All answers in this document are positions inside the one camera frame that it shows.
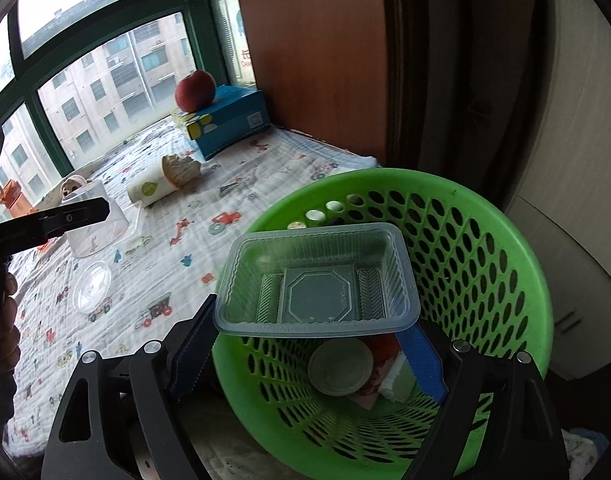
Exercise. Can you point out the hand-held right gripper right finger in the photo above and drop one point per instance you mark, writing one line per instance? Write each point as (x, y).
(425, 365)

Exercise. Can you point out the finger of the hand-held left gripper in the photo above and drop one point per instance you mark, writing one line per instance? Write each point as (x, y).
(60, 220)

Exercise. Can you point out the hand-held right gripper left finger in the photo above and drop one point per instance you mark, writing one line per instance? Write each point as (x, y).
(190, 355)

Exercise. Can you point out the clear plastic tub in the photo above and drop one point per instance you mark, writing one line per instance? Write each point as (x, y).
(103, 232)

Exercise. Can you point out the pink snack wrapper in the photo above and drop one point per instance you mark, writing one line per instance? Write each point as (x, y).
(370, 387)

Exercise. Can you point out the green plastic wastebasket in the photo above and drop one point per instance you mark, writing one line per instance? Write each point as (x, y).
(485, 270)

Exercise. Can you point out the clear rectangular plastic tray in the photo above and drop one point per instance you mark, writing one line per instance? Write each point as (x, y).
(315, 292)

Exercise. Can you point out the person's left hand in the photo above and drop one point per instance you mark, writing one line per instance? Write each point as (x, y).
(3, 330)

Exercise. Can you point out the orange water bottle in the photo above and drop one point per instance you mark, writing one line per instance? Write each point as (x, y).
(13, 200)

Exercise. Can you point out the clear round plastic lid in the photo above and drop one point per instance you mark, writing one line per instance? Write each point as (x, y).
(91, 285)

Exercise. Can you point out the paper cup with green leaf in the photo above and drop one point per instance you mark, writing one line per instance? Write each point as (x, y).
(150, 187)

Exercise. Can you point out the printed quilted blanket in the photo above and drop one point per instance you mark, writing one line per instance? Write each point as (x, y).
(195, 240)

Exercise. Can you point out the blue patterned cloth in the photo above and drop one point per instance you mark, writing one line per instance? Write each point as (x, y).
(585, 452)

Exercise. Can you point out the red apple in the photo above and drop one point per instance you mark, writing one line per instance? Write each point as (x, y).
(195, 90)

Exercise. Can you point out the blue tissue box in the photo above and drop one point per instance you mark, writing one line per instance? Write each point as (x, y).
(230, 120)

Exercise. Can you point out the window sticker poster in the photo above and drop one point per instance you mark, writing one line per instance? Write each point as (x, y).
(235, 40)

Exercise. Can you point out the brown wooden cabinet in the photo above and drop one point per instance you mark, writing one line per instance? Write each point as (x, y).
(310, 50)

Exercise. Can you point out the green window frame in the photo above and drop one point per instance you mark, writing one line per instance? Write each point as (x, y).
(40, 70)

